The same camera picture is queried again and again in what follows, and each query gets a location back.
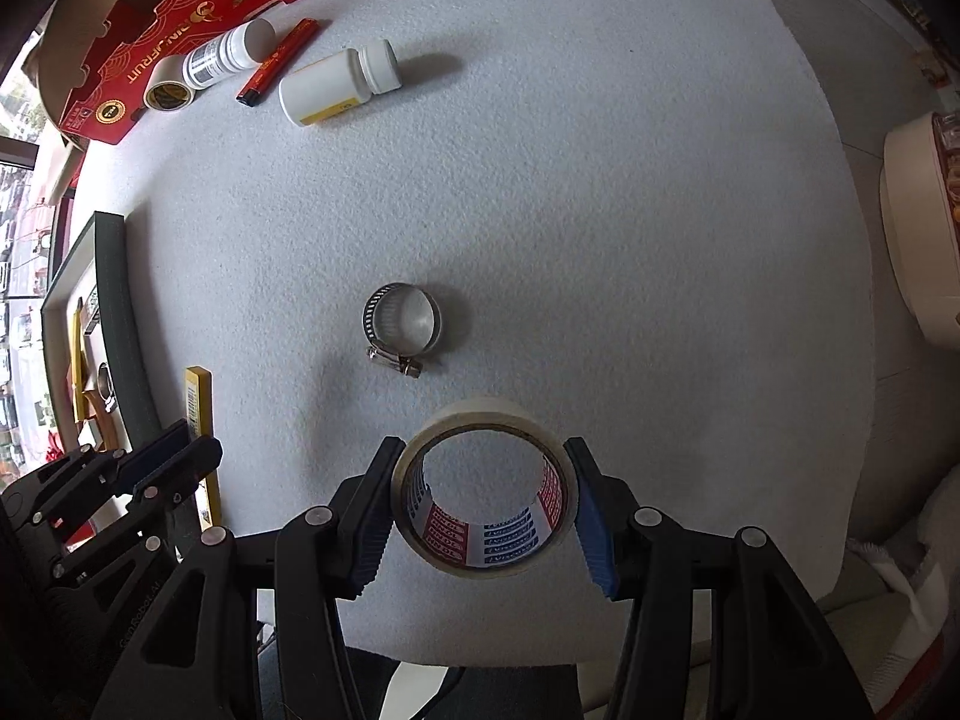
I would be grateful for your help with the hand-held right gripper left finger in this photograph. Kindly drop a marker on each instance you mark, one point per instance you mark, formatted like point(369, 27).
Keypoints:
point(367, 540)

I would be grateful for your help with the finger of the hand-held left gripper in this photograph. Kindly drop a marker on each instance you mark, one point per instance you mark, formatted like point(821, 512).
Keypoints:
point(150, 459)
point(196, 459)

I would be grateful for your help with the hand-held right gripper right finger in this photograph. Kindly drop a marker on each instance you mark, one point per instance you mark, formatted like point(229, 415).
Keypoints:
point(596, 532)

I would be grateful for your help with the dark green rimmed tray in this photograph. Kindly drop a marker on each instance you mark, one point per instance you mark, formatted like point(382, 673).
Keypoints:
point(124, 330)

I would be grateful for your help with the beige masking tape roll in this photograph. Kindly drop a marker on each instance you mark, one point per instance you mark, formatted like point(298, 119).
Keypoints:
point(480, 420)

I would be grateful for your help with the yellow box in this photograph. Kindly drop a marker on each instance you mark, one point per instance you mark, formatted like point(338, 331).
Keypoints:
point(199, 405)

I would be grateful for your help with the white felt table mat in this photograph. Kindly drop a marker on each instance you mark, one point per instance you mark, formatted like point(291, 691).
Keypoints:
point(600, 240)

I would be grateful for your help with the white cloth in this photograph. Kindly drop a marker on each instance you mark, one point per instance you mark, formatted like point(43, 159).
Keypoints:
point(919, 592)

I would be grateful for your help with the small white tape roll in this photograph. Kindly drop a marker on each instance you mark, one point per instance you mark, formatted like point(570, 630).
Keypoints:
point(166, 86)

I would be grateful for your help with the white pill bottle yellow label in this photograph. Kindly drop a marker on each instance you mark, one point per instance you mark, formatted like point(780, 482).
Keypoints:
point(330, 82)

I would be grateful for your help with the red lighter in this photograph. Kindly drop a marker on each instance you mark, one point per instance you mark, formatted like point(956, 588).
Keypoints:
point(277, 60)

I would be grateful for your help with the white bottle grey label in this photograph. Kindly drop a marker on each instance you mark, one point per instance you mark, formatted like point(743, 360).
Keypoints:
point(225, 52)

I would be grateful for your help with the cream round appliance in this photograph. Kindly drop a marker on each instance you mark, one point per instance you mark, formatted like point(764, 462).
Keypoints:
point(922, 240)

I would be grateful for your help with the red cardboard box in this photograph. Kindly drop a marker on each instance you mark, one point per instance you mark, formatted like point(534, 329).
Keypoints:
point(172, 7)

